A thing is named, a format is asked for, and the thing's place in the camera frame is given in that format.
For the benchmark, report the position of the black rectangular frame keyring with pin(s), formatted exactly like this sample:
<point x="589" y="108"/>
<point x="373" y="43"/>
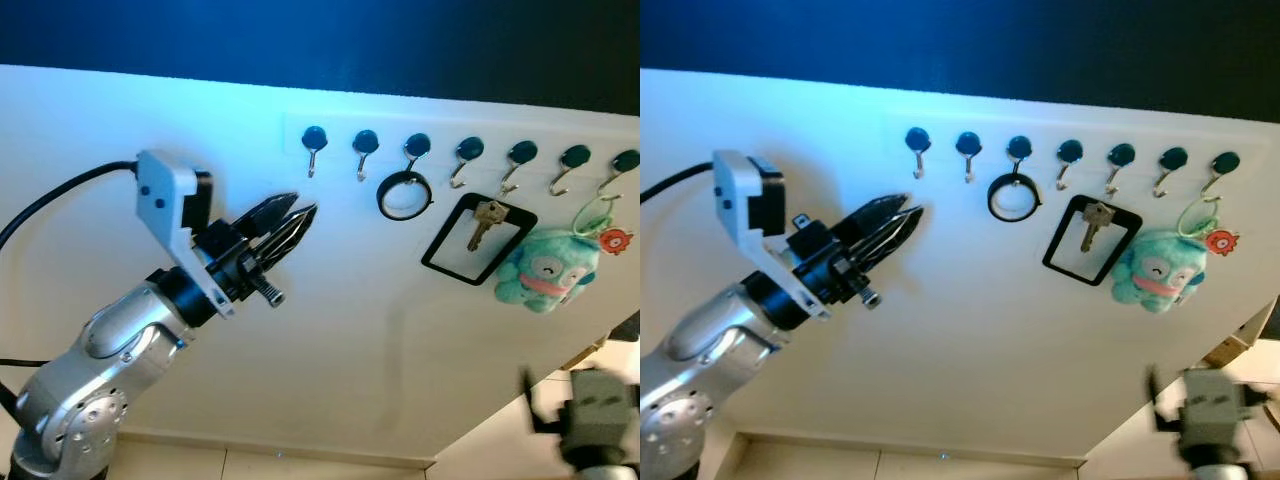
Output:
<point x="1062" y="268"/>
<point x="445" y="268"/>

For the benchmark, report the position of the small red charm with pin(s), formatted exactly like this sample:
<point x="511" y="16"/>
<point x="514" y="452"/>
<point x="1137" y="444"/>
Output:
<point x="614" y="241"/>
<point x="1221" y="241"/>

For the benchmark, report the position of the brown cardboard box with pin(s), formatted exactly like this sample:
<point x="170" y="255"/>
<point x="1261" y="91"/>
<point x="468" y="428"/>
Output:
<point x="1225" y="351"/>
<point x="595" y="356"/>

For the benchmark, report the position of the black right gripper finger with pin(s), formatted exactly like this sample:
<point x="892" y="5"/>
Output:
<point x="538" y="412"/>
<point x="1163" y="415"/>

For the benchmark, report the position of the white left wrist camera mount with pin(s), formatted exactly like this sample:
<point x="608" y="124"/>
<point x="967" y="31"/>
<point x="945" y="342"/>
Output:
<point x="738" y="195"/>
<point x="165" y="195"/>

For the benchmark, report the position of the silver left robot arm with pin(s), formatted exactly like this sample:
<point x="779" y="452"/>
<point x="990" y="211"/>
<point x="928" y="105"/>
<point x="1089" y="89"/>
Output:
<point x="700" y="345"/>
<point x="95" y="345"/>

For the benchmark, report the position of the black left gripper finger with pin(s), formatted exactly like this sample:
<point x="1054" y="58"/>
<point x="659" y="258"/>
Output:
<point x="893" y="240"/>
<point x="873" y="218"/>
<point x="265" y="215"/>
<point x="290" y="238"/>

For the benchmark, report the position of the green loop of plush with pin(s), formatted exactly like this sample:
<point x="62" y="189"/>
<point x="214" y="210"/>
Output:
<point x="1185" y="213"/>
<point x="580" y="215"/>

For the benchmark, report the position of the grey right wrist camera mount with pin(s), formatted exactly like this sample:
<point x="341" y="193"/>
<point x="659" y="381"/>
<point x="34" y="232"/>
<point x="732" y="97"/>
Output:
<point x="1212" y="405"/>
<point x="600" y="405"/>

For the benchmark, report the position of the metal key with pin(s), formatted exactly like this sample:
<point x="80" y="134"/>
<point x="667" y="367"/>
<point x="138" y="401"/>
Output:
<point x="488" y="213"/>
<point x="1097" y="214"/>

